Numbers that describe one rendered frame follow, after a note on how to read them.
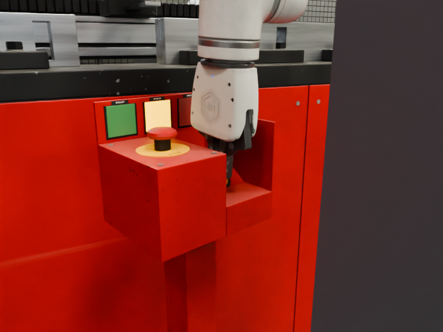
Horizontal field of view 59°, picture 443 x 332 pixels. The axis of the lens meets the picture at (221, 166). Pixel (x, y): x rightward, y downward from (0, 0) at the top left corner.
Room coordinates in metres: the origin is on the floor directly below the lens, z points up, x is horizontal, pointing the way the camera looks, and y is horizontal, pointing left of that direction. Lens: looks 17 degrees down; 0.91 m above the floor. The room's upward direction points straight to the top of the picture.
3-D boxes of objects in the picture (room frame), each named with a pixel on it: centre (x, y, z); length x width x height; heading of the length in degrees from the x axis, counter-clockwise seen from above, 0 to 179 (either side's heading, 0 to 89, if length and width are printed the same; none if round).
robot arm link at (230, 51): (0.56, -0.01, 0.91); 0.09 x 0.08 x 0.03; 41
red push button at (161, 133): (0.51, 0.08, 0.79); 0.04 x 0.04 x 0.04
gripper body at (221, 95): (0.57, -0.01, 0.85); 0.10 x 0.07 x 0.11; 41
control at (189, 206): (0.55, 0.05, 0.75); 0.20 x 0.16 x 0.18; 131
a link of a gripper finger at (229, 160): (0.56, -0.01, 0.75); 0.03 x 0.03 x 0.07; 41
